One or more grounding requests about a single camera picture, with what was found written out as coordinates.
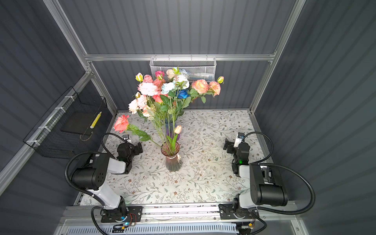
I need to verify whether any coral pink rose stem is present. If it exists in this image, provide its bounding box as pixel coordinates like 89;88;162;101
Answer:
114;115;162;148

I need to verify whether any red glass vase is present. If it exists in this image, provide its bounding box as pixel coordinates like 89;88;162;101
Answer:
161;143;182;172

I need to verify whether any blue purple glass vase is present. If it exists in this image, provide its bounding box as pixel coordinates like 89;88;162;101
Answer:
165;118;177;138

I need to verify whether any small pink tulip stem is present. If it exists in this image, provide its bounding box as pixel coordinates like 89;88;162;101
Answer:
166;125;182;155

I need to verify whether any cream peony spray stem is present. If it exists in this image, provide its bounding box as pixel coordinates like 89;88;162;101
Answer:
128;73;166;145

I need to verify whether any pink cream spray rose stem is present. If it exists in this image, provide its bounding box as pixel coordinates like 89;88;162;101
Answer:
143;74;166;94

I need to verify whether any peach spray rose branch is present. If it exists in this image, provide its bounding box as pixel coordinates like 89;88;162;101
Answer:
186;76;224;108

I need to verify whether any blue rose stem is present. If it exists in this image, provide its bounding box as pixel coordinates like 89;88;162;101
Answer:
177;89;191;117

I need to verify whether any hot pink rose stem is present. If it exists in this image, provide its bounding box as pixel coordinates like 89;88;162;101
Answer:
155;70;165;80

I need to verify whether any white green spray stem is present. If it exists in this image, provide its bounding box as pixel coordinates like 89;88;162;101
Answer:
160;68;190;143

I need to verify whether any large pale pink rose stem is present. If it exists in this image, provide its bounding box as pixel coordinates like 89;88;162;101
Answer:
152;95;167;128

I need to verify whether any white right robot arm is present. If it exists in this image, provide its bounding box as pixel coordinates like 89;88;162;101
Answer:
223;139;288;218

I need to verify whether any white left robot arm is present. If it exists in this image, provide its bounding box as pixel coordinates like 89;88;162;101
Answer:
64;141;143;223

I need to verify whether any floral patterned table mat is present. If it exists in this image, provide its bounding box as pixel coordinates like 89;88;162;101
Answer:
79;109;283;206

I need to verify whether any yellow tool in basket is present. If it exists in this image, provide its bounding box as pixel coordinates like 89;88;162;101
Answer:
90;112;102;129

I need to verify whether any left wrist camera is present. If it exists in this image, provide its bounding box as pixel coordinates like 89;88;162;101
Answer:
122;134;132;144

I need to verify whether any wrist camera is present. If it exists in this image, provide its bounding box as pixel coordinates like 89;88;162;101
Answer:
122;134;132;144
234;132;245;148

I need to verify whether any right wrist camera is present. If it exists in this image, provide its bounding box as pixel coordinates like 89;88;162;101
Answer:
234;132;245;148

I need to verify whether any right black corrugated cable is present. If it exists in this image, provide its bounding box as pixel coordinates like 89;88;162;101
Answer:
243;131;316;235

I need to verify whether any black wire side basket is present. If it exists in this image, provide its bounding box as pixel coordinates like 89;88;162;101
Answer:
23;86;113;159

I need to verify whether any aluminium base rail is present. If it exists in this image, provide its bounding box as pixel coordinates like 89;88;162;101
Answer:
58;201;300;224

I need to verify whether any white wire wall basket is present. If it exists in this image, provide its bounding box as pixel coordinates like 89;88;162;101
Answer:
149;57;217;82

